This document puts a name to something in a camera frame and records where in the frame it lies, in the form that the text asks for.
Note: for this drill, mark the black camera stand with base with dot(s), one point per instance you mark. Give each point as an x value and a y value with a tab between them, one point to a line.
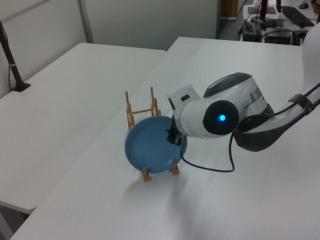
11	62

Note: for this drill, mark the grey partition post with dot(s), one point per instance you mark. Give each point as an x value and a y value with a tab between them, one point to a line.
86	22

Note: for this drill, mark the brown board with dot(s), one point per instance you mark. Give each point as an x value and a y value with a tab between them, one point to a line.
253	10

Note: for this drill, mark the wooden plate rack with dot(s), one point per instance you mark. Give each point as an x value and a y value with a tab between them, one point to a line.
129	117

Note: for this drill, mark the black keyboard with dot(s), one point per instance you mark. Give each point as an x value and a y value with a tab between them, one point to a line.
297	16

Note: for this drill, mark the blue round plate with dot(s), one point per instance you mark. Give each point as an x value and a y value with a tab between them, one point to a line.
147	145

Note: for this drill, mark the black monitor stand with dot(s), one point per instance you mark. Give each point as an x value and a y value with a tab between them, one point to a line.
263	21

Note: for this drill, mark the small dark device box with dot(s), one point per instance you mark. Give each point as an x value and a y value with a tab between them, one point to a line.
252	32

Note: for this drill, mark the black electronics box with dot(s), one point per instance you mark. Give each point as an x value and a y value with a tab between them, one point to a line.
278	37

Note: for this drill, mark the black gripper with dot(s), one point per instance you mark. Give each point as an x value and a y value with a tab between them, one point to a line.
172	130

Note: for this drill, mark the dark computer mouse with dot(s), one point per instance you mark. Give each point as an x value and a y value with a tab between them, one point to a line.
303	5

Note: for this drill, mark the black table clamp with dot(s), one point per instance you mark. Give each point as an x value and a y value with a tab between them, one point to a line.
298	36

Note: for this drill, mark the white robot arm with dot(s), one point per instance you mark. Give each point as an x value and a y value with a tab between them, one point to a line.
195	120

